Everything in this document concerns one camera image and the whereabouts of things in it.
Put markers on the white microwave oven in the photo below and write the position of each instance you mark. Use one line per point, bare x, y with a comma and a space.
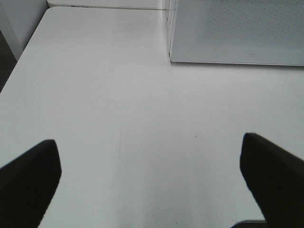
237, 31

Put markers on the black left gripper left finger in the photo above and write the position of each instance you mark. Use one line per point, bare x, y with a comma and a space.
28, 184

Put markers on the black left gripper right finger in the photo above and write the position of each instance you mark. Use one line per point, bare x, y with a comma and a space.
275, 178

